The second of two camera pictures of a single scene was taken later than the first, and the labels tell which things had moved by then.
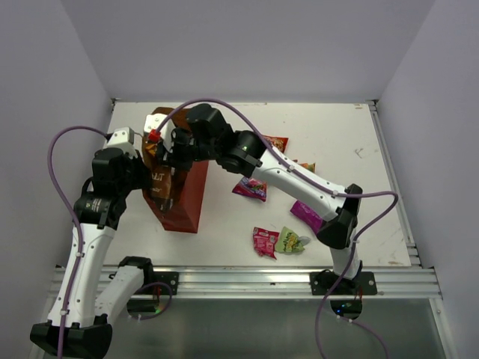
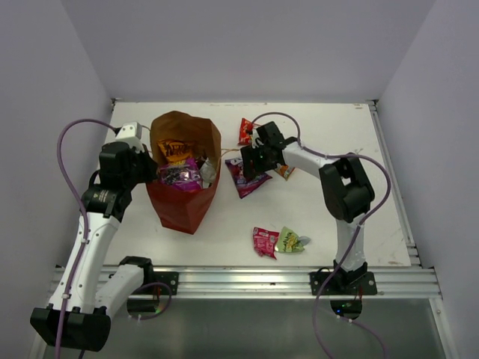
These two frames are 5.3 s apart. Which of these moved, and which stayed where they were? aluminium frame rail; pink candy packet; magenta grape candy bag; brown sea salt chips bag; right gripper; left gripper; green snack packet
Moved: brown sea salt chips bag; right gripper; magenta grape candy bag
Stayed: pink candy packet; left gripper; green snack packet; aluminium frame rail
